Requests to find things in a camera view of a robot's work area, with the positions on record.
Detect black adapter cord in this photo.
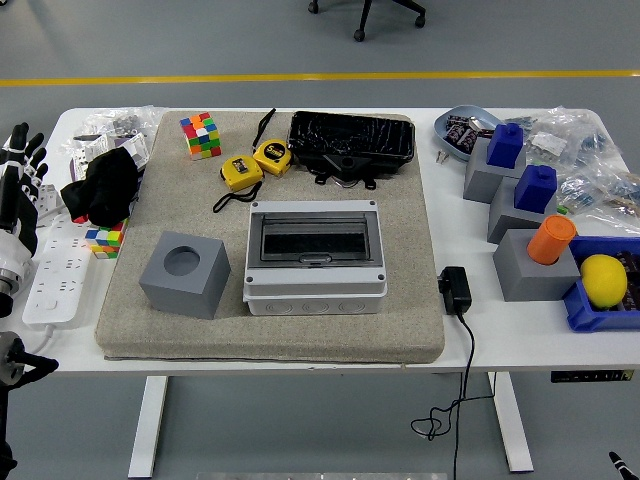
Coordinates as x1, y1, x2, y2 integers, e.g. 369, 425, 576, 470
410, 312, 499, 480

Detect black cloth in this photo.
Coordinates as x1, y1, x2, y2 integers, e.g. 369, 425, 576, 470
59, 147, 141, 229

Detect orange cylinder battery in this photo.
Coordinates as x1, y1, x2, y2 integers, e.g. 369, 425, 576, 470
526, 214, 578, 267

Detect blue plastic bin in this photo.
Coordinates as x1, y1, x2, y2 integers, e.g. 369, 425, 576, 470
562, 235, 640, 334

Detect black office chair base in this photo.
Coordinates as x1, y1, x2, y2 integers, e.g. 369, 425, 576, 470
307, 0, 428, 43

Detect yellow tape measure black face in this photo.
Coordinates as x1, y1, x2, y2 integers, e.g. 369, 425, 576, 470
212, 155, 264, 215

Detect black table control panel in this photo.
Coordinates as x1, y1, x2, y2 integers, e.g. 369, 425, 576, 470
550, 369, 635, 384

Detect colourful puzzle cube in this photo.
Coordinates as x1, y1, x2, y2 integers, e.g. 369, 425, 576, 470
84, 221, 126, 260
179, 111, 224, 162

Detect grey block with round hole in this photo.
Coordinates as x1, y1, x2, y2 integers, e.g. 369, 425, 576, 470
138, 230, 232, 320

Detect black power adapter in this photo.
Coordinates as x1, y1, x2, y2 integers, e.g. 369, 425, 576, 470
438, 266, 473, 317

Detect dark printed packets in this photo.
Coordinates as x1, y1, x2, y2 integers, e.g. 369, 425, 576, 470
444, 114, 494, 151

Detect clear bag of small parts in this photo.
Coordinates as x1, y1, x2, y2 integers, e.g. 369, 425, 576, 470
79, 105, 165, 139

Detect clear bag of mixed parts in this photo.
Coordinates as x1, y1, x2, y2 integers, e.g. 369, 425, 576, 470
554, 164, 640, 231

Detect yellow tape measure round label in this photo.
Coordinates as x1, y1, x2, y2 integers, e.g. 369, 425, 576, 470
251, 107, 294, 176

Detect blue-grey dish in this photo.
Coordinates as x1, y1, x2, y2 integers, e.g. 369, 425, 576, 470
433, 104, 506, 163

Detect clear bag of blue parts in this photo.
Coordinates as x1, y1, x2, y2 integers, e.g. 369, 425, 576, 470
505, 105, 625, 167

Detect blue block with knob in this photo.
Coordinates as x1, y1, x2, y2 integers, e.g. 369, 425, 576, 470
486, 122, 525, 169
513, 164, 558, 214

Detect white power strip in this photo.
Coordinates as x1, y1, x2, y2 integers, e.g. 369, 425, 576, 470
22, 184, 96, 326

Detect yellow lemon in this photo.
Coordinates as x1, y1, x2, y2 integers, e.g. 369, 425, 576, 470
579, 253, 629, 310

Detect grey-brown mat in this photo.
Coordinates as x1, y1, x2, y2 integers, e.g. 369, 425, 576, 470
94, 110, 447, 365

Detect white table leg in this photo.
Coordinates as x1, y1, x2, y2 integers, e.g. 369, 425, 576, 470
487, 372, 535, 474
127, 375, 170, 479

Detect grey plastic junction box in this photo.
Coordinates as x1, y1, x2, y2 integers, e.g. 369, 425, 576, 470
242, 199, 389, 316

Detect black bracket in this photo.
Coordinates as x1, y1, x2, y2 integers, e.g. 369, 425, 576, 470
313, 153, 377, 192

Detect grey block holder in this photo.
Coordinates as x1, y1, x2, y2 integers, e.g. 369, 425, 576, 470
462, 135, 527, 205
487, 175, 559, 245
492, 228, 584, 303

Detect white printed packets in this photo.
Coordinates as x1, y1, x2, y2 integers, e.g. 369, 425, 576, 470
69, 132, 151, 182

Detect white blue circuit breaker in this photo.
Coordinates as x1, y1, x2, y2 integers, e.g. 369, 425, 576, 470
29, 182, 64, 214

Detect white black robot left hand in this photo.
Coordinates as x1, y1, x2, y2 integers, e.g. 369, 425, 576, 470
0, 122, 50, 281

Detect black plastic tray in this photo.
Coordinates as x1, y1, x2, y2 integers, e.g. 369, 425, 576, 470
287, 110, 417, 176

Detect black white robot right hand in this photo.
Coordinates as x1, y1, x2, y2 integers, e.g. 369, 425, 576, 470
608, 451, 640, 480

